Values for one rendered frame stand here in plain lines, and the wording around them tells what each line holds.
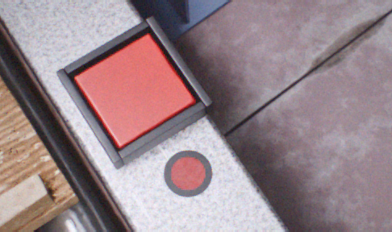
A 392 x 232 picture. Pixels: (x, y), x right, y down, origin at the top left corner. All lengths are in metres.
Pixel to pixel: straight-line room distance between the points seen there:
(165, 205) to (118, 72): 0.09
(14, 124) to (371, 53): 1.13
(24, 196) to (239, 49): 1.11
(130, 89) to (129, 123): 0.02
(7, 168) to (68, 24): 0.12
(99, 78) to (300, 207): 0.96
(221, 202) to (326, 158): 0.98
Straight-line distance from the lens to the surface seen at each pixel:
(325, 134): 1.51
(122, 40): 0.55
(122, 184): 0.53
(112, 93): 0.54
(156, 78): 0.54
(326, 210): 1.48
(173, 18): 1.58
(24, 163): 0.52
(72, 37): 0.57
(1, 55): 0.58
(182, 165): 0.53
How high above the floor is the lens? 1.43
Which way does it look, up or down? 70 degrees down
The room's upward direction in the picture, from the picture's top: 3 degrees counter-clockwise
